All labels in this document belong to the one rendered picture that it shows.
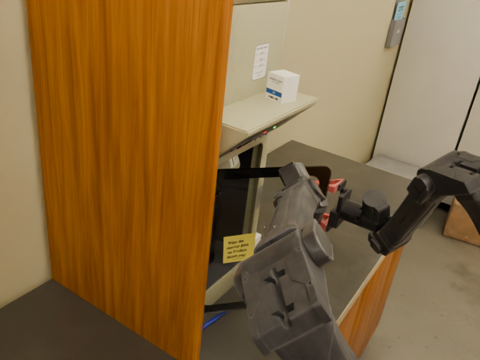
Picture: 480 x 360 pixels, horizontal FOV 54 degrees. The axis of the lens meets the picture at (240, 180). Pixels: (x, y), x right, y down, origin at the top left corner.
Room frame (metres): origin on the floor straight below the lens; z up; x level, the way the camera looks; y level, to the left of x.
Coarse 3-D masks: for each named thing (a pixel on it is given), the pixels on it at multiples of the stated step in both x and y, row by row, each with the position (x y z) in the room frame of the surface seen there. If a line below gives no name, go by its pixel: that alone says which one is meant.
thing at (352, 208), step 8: (344, 200) 1.12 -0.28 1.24; (336, 208) 1.11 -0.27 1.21; (344, 208) 1.11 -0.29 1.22; (352, 208) 1.10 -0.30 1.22; (360, 208) 1.10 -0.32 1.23; (336, 216) 1.10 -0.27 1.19; (344, 216) 1.10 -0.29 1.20; (352, 216) 1.09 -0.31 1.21; (360, 216) 1.08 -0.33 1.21; (336, 224) 1.10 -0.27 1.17
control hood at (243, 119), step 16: (256, 96) 1.05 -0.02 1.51; (304, 96) 1.09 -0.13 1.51; (224, 112) 0.92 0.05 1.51; (240, 112) 0.93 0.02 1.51; (256, 112) 0.94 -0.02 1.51; (272, 112) 0.95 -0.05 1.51; (288, 112) 0.97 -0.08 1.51; (224, 128) 0.85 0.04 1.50; (240, 128) 0.84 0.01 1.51; (256, 128) 0.86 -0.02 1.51; (224, 144) 0.85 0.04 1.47
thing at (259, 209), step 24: (264, 168) 0.93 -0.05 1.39; (312, 168) 0.96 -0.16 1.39; (216, 192) 0.89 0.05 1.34; (240, 192) 0.91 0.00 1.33; (264, 192) 0.93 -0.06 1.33; (216, 216) 0.89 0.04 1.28; (240, 216) 0.91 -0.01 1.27; (264, 216) 0.93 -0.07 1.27; (216, 240) 0.90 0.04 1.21; (216, 264) 0.90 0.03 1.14; (216, 288) 0.90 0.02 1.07; (216, 312) 0.90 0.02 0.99
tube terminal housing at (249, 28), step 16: (240, 16) 0.98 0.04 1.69; (256, 16) 1.04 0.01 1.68; (272, 16) 1.09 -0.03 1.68; (240, 32) 0.99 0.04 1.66; (256, 32) 1.04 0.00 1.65; (272, 32) 1.10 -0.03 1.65; (240, 48) 0.99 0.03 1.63; (272, 48) 1.11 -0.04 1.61; (240, 64) 1.00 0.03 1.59; (272, 64) 1.12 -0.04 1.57; (240, 80) 1.00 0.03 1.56; (256, 80) 1.06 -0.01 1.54; (224, 96) 0.96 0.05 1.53; (240, 96) 1.01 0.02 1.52; (256, 144) 1.10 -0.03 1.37; (224, 160) 0.98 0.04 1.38; (256, 160) 1.17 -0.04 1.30
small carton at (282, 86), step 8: (272, 72) 1.05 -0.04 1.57; (280, 72) 1.05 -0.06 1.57; (288, 72) 1.06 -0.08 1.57; (272, 80) 1.04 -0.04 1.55; (280, 80) 1.02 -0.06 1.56; (288, 80) 1.03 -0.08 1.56; (296, 80) 1.05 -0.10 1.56; (272, 88) 1.04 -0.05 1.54; (280, 88) 1.02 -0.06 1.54; (288, 88) 1.03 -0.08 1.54; (296, 88) 1.05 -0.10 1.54; (272, 96) 1.04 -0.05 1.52; (280, 96) 1.02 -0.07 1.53; (288, 96) 1.03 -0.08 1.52
